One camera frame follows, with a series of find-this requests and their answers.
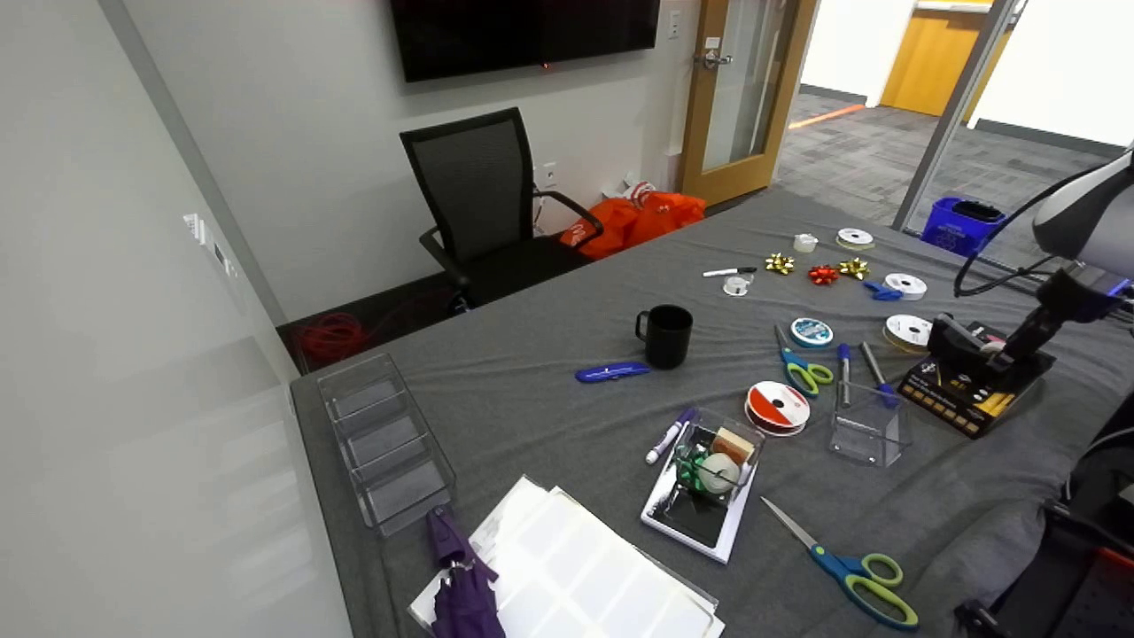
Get red coiled cable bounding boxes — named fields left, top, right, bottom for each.
left=293, top=313, right=374, bottom=370

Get clear plastic organizer tray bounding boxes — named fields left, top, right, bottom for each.
left=316, top=351, right=457, bottom=538

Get large blue green scissors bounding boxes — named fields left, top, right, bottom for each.
left=758, top=493, right=925, bottom=630

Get orange bag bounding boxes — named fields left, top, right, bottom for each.
left=557, top=188, right=710, bottom=264

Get black mesh office chair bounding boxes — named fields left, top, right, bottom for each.
left=398, top=102, right=605, bottom=313

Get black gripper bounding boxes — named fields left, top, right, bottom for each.
left=1000, top=264, right=1122, bottom=374

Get wooden glass door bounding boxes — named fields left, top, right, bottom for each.
left=676, top=0, right=822, bottom=211

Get black wall television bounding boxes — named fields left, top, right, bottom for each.
left=386, top=0, right=664, bottom=85

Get black tape dispenser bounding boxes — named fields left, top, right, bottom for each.
left=928, top=314, right=1036, bottom=385

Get small green scissors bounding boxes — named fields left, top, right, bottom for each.
left=772, top=326, right=837, bottom=400

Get green thread bundle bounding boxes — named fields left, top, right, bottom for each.
left=674, top=448, right=715, bottom=507

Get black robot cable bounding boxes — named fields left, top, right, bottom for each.
left=951, top=163, right=1134, bottom=301

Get white paper sheets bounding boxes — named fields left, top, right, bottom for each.
left=406, top=476, right=728, bottom=638

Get beige twine spool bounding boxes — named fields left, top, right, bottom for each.
left=710, top=424, right=758, bottom=468

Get black mug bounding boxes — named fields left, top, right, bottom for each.
left=629, top=301, right=697, bottom=374

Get white wall switch plate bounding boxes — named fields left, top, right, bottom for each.
left=182, top=211, right=233, bottom=278

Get black red equipment stand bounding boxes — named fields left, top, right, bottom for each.
left=953, top=385, right=1134, bottom=638

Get black yellow box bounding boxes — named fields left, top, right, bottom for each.
left=896, top=351, right=1057, bottom=442

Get grey metal partition post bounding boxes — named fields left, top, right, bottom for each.
left=891, top=0, right=1026, bottom=233

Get blue plastic bin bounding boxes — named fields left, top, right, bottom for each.
left=918, top=196, right=1009, bottom=264

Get white marker purple cap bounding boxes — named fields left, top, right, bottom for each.
left=645, top=405, right=700, bottom=468

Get yellow wooden door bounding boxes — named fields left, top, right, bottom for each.
left=880, top=4, right=995, bottom=122

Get white tray black inside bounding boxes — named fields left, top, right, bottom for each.
left=637, top=421, right=762, bottom=569

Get teal ribbon spool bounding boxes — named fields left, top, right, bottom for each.
left=785, top=313, right=837, bottom=351

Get blue marker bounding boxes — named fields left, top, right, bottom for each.
left=831, top=339, right=856, bottom=407

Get blue grey pen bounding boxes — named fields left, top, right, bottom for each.
left=856, top=339, right=905, bottom=410

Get clear acrylic box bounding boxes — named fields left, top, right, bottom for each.
left=827, top=395, right=911, bottom=473

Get red ribbon spool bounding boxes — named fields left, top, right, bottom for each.
left=739, top=379, right=815, bottom=439

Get blue marker pen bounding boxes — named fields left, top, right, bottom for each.
left=573, top=359, right=654, bottom=385

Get purple cloth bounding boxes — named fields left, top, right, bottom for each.
left=422, top=507, right=511, bottom=638

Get grey tablecloth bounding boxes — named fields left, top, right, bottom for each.
left=287, top=188, right=1134, bottom=638

